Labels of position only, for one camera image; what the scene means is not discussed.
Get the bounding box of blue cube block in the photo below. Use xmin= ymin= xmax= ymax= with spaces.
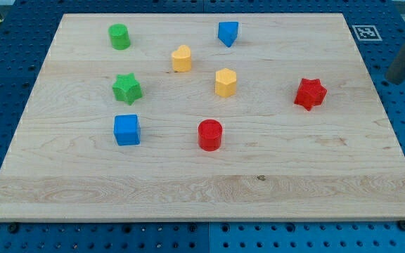
xmin=113 ymin=115 xmax=141 ymax=145

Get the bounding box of blue triangle block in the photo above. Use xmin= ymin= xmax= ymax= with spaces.
xmin=217 ymin=22 xmax=239 ymax=47

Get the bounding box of red star block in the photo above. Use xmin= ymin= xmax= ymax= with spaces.
xmin=294 ymin=78 xmax=328 ymax=111

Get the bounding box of white fiducial marker tag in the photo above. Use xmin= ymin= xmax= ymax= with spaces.
xmin=352 ymin=25 xmax=382 ymax=41

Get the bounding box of green cylinder block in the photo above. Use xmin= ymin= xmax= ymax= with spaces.
xmin=108 ymin=23 xmax=131 ymax=50

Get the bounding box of red cylinder block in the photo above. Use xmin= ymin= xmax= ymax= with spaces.
xmin=198 ymin=119 xmax=223 ymax=151

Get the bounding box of yellow heart block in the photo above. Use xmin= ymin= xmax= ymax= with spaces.
xmin=171 ymin=45 xmax=192 ymax=72

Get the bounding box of yellow hexagon block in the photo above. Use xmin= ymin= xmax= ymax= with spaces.
xmin=215 ymin=68 xmax=237 ymax=98

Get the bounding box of green star block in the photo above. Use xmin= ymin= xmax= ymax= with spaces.
xmin=112 ymin=73 xmax=143 ymax=105

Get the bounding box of light wooden board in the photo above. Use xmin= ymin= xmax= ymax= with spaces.
xmin=0 ymin=13 xmax=405 ymax=222

